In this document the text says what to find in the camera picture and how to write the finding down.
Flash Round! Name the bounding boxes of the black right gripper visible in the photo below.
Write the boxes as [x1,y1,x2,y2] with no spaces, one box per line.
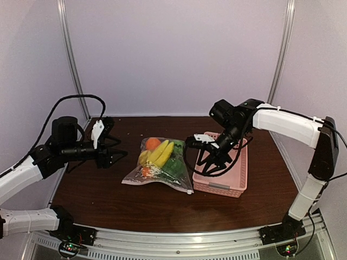
[198,122,249,176]

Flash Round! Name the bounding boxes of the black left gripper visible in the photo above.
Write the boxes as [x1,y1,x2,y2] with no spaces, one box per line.
[61,135,127,168]

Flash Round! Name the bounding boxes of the pink perforated plastic basket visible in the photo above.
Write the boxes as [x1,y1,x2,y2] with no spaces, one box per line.
[192,146,248,198]

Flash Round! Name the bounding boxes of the yellow toy lemon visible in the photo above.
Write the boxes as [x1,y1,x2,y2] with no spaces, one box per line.
[138,150,152,166]

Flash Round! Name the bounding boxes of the green black toy watermelon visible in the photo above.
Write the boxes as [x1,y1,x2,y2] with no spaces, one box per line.
[173,140,185,157]

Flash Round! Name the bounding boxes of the green toy bell pepper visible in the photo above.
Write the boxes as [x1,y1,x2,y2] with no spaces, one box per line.
[162,159,185,178]

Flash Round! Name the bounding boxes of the orange toy tangerine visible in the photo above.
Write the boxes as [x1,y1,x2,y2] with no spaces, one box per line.
[145,138,161,151]

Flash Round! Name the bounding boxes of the orange green toy carrot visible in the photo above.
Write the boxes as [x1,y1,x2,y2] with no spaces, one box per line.
[141,167,155,178]

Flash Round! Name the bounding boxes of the clear zip top bag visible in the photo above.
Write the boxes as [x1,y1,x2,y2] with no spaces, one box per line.
[121,137,194,195]

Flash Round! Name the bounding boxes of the yellow toy banana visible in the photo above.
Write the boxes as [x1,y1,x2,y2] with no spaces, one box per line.
[147,140,174,168]

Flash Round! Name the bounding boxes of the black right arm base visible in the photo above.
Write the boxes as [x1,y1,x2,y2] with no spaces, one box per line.
[258,211,307,245]

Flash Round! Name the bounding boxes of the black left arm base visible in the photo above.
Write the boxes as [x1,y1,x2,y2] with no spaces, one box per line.
[49,206,97,246]

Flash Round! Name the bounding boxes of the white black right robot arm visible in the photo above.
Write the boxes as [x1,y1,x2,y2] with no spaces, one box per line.
[191,99,339,239]

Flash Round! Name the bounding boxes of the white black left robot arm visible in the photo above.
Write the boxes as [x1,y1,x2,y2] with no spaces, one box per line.
[1,116,128,241]

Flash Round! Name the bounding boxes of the left circuit board with leds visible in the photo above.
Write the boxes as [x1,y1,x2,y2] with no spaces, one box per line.
[58,242,80,258]

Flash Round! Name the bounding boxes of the circuit board with leds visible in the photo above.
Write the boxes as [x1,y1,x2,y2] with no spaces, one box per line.
[276,242,298,257]
[58,242,80,258]

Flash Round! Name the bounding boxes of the right circuit board with leds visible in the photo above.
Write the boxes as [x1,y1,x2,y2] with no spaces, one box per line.
[276,242,298,257]

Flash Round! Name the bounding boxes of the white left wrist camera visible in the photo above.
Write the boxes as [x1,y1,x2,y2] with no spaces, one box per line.
[91,116,114,150]

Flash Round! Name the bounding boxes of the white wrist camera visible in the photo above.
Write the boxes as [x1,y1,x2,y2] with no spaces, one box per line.
[185,134,220,149]
[91,116,114,150]

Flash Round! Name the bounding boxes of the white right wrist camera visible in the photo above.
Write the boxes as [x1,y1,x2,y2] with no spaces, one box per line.
[185,134,220,149]

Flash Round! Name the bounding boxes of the black right camera cable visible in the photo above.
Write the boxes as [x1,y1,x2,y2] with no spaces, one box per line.
[183,136,254,178]

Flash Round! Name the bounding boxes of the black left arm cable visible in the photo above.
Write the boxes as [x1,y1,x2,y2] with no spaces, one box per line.
[0,94,107,177]

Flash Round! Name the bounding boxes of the aluminium front rail frame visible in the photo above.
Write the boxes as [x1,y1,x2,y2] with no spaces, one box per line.
[21,208,337,260]

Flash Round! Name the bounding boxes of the left aluminium corner post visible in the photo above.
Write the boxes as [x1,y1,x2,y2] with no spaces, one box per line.
[56,0,91,121]

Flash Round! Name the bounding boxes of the aluminium corner post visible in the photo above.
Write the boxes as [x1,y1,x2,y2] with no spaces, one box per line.
[56,0,91,121]
[264,0,296,114]

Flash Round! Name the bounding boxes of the right aluminium corner post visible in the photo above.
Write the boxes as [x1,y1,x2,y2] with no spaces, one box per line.
[264,0,296,114]

